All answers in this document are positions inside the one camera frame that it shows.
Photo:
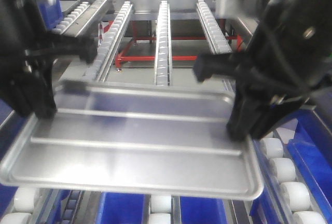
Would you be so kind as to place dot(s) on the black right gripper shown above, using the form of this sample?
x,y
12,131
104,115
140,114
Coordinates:
x,y
276,75

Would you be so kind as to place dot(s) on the grey roller rail centre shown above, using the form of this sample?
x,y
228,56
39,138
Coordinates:
x,y
163,52

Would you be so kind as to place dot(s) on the blue bin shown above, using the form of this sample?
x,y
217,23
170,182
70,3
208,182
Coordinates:
x,y
202,210
120,208

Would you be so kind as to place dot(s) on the red steel frame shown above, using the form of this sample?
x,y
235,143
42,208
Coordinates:
x,y
188,40

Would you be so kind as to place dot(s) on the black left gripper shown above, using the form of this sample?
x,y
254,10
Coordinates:
x,y
26,75

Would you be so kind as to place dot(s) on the silver metal tray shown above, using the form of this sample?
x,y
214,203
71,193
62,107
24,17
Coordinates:
x,y
118,137

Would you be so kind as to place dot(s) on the steel shelf cross beam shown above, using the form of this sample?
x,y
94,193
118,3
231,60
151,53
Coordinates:
x,y
148,9

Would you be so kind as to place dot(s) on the large blue crate right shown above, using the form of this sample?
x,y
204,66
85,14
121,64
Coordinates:
x,y
311,150

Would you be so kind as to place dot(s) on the blue bin lower left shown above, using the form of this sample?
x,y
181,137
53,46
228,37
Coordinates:
x,y
120,208

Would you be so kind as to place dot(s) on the near right roller rail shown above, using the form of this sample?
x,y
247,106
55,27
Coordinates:
x,y
286,197

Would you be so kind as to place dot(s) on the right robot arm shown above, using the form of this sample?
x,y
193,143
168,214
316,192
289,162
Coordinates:
x,y
302,18

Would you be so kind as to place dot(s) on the blue bin lower centre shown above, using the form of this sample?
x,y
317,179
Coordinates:
x,y
202,210

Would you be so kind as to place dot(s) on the roller rail with white wheels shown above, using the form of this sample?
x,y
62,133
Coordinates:
x,y
108,49

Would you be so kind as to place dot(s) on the roller rail far left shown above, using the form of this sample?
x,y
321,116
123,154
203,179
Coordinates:
x,y
70,18

